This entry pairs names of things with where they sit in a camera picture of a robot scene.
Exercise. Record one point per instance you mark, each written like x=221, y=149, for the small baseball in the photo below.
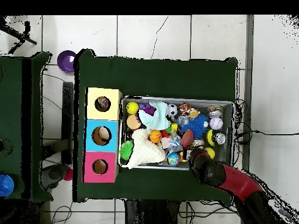
x=216, y=123

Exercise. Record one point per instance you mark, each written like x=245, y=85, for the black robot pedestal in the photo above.
x=140, y=214

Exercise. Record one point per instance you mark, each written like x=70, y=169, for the wooden box with three holes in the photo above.
x=102, y=142

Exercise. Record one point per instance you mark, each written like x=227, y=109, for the green spiky ball toy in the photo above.
x=126, y=150

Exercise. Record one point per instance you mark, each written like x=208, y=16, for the black metal frame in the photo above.
x=67, y=105

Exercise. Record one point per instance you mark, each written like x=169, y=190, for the brown toy football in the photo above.
x=187, y=138

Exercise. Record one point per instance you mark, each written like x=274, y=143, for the small soccer ball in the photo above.
x=172, y=109

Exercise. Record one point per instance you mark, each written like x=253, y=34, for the yellow smiley ball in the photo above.
x=132, y=108

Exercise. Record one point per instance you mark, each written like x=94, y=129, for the small orange basketball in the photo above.
x=155, y=136

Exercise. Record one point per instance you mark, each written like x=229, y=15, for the blue spiky ball toy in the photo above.
x=196, y=126

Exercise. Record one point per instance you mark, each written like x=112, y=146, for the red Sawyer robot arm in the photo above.
x=238, y=182

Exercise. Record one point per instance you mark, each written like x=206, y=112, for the black rod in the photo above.
x=23, y=38

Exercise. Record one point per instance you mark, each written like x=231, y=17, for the clear mesh bin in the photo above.
x=224, y=109

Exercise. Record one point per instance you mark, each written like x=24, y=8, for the mint green knitted cloth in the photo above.
x=156, y=116

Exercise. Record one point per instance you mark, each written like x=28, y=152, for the cream knitted cloth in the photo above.
x=144, y=151

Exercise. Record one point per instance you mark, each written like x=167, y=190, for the purple bowl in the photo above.
x=66, y=61

